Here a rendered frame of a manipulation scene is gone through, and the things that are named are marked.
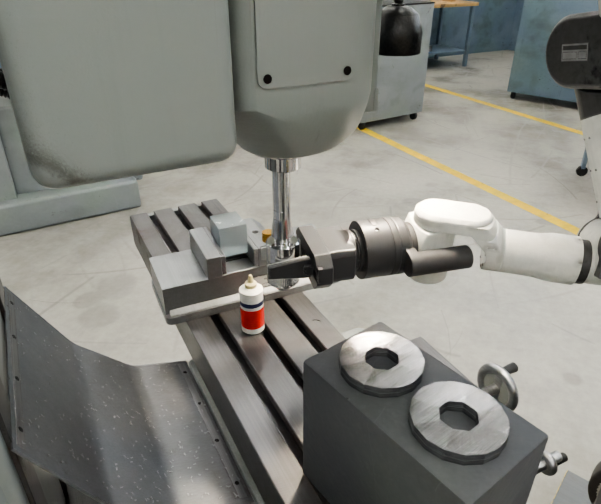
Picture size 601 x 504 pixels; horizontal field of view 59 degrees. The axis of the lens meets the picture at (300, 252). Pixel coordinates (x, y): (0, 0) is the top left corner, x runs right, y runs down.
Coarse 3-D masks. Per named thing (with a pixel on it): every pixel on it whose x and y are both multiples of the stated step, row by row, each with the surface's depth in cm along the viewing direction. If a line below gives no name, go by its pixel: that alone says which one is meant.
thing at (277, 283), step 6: (270, 252) 73; (294, 252) 73; (270, 258) 74; (276, 258) 73; (282, 258) 73; (288, 258) 73; (270, 282) 76; (276, 282) 75; (282, 282) 75; (288, 282) 75; (294, 282) 76; (282, 288) 75
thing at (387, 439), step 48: (384, 336) 59; (336, 384) 54; (384, 384) 52; (432, 384) 52; (336, 432) 56; (384, 432) 49; (432, 432) 47; (480, 432) 47; (528, 432) 49; (336, 480) 60; (384, 480) 51; (432, 480) 45; (480, 480) 44; (528, 480) 50
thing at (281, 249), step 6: (270, 240) 74; (294, 240) 74; (270, 246) 73; (276, 246) 73; (282, 246) 73; (288, 246) 73; (294, 246) 73; (276, 252) 73; (282, 252) 72; (288, 252) 73
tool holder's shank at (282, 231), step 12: (276, 180) 68; (288, 180) 69; (276, 192) 69; (288, 192) 70; (276, 204) 70; (288, 204) 71; (276, 216) 71; (288, 216) 71; (276, 228) 72; (288, 228) 72; (276, 240) 73; (288, 240) 73
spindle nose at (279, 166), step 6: (270, 162) 67; (276, 162) 66; (282, 162) 66; (288, 162) 66; (294, 162) 67; (300, 162) 68; (270, 168) 67; (276, 168) 67; (282, 168) 66; (288, 168) 67; (294, 168) 67
